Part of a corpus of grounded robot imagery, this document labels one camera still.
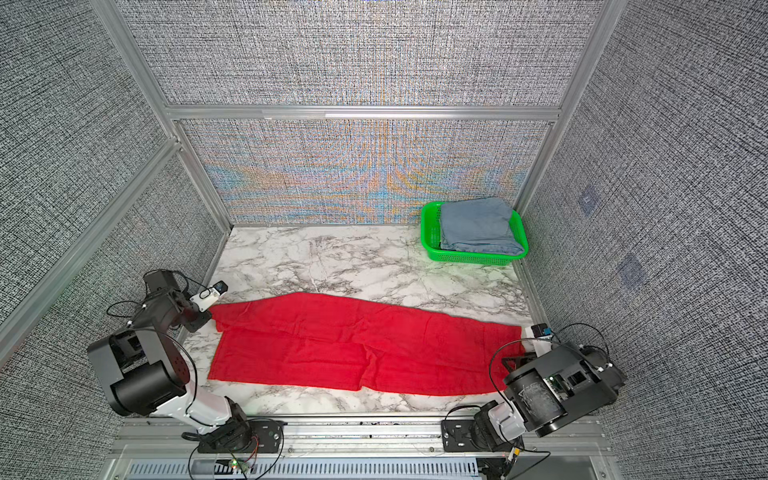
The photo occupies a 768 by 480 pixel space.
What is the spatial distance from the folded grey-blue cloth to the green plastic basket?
0.01m

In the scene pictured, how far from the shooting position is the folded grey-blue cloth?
1.07m

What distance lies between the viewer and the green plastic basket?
1.02 meters
